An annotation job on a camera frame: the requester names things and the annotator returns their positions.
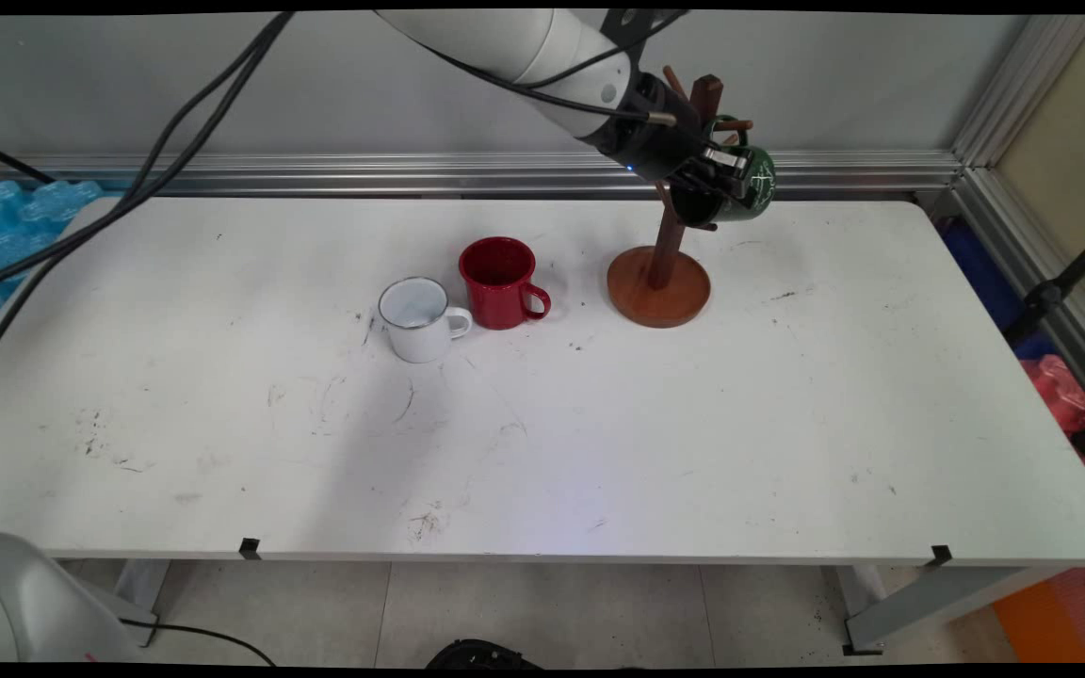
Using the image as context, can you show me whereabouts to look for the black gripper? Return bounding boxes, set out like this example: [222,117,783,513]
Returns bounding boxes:
[590,72,753,203]

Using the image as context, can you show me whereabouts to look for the dark green enamel mug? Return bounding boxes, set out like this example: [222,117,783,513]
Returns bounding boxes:
[670,115,777,224]

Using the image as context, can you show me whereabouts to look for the brown wooden mug tree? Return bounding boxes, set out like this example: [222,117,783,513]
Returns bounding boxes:
[607,66,755,329]

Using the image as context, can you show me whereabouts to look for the red enamel mug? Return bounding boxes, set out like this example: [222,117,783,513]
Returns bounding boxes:
[459,236,551,331]

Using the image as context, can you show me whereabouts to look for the dark blue foam sheet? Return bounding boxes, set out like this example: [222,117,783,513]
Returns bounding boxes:
[940,221,1054,361]

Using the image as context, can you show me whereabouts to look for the white enamel mug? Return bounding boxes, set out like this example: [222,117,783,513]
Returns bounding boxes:
[379,277,473,364]

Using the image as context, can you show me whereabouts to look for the black tripod stand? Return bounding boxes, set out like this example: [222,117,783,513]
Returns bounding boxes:
[1004,217,1085,349]

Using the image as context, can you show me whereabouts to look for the grey metal table leg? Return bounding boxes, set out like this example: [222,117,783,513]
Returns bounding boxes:
[112,560,171,648]
[825,565,1066,657]

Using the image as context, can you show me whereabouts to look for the black object on floor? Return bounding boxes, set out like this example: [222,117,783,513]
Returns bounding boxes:
[425,638,543,670]

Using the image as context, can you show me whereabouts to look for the orange plastic object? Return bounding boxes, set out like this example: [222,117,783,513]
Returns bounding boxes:
[992,579,1085,663]

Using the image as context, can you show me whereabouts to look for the light blue bubble foam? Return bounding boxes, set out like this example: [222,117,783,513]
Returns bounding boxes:
[0,179,108,345]

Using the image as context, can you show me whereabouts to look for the grey rounded plastic housing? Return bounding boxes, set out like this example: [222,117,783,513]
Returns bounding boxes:
[0,532,143,663]

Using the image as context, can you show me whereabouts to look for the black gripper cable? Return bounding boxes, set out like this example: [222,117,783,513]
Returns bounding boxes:
[411,38,678,128]

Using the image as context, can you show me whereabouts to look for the black camera cable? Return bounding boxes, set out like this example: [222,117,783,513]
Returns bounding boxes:
[514,9,689,90]

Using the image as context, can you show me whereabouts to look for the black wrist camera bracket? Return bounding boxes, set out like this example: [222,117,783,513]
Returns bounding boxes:
[602,9,687,50]

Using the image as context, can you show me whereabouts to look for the aluminium corner frame post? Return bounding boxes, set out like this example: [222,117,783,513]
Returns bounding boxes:
[952,14,1085,175]

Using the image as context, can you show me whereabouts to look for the aluminium side rail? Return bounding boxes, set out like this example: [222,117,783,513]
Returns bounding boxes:
[952,168,1085,429]

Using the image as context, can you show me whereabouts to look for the long aluminium wall rail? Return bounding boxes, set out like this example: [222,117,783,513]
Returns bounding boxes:
[0,151,963,199]

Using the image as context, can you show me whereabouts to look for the black floor cable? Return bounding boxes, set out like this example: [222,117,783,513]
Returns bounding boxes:
[119,617,277,666]

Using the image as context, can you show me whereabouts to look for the thin black wall cable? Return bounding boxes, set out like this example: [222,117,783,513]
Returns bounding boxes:
[0,137,56,185]

